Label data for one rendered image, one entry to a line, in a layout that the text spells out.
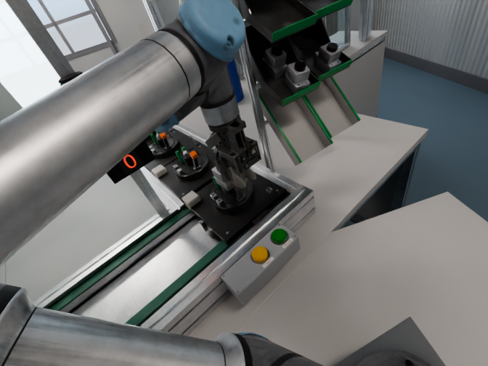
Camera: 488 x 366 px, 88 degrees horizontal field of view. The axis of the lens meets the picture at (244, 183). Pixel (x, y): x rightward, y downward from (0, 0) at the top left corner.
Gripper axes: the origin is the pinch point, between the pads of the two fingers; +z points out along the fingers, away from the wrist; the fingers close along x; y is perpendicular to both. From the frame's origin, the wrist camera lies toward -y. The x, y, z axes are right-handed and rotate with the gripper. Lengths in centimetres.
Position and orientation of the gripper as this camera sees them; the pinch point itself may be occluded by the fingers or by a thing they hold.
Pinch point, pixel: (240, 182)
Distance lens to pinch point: 67.9
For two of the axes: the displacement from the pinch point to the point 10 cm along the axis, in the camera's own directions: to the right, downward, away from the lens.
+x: 7.4, -5.7, 3.6
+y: 6.3, 3.9, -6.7
